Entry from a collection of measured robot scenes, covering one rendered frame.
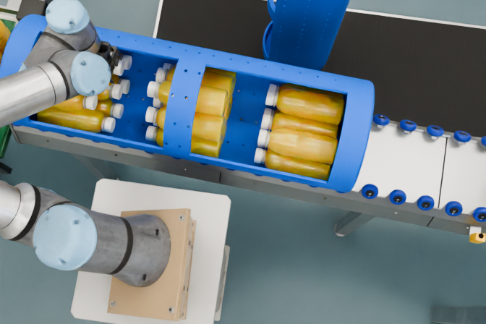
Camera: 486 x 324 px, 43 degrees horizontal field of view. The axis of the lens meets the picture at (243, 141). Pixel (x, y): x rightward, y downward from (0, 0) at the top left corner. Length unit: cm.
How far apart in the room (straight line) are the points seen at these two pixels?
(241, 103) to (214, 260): 47
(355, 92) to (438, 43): 136
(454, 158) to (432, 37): 108
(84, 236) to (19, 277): 157
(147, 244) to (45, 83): 38
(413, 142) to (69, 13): 100
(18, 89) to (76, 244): 30
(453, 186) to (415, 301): 98
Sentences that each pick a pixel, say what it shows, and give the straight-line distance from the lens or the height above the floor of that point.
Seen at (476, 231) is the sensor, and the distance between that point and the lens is 182.
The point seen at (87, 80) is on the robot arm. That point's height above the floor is 157.
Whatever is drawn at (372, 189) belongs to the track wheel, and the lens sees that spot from 167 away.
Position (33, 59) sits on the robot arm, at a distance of 124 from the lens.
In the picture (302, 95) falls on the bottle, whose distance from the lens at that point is 154.
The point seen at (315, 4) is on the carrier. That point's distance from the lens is 201.
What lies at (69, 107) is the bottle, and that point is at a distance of 160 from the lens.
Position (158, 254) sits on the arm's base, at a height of 133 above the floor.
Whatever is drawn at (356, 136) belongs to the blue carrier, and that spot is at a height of 123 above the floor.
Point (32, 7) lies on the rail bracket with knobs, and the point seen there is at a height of 100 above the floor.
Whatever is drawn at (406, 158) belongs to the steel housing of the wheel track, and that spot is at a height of 93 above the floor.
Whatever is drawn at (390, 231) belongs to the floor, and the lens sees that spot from 268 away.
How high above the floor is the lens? 258
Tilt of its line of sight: 75 degrees down
